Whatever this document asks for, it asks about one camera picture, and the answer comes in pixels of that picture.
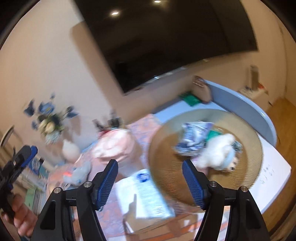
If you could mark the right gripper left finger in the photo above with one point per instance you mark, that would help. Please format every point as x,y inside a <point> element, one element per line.
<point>55,221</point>

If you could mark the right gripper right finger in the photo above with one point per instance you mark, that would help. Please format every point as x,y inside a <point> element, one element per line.
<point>245,219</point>

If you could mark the grey plush elephant toy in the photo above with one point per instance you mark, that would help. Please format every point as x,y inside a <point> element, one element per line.
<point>78,175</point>

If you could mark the white fluffy plush toy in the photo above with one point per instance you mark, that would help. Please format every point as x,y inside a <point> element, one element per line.
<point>218,154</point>

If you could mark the blue patterned cloth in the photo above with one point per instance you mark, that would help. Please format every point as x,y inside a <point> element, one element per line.
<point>194,137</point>

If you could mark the person left hand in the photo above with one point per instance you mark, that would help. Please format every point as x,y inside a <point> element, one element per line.
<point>24,220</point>

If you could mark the blue artificial flower bouquet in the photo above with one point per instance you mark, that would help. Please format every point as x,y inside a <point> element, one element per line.
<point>48,122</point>

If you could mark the white ribbed vase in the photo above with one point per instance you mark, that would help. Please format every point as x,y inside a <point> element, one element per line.
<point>70,151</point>

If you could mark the pink patterned tablecloth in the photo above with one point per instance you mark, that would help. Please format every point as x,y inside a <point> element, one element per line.
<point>184,226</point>

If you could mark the white tissue pack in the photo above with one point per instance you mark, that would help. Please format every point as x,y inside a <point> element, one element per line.
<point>139,195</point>

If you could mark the pink round container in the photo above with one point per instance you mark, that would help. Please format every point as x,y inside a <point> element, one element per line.
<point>122,146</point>

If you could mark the wooden pen holder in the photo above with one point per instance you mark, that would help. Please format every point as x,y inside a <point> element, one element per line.
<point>115,122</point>

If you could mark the green book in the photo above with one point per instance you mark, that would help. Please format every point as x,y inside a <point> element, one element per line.
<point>190,99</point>

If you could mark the brown handbag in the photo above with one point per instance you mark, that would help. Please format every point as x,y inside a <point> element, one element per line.
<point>201,89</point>

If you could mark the grey cylinder speaker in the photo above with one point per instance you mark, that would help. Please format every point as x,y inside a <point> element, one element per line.
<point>254,70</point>

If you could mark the gold wire basket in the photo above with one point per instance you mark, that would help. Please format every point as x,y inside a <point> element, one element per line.
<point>165,164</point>

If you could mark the wall mounted television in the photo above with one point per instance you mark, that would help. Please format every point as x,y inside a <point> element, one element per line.
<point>144,40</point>

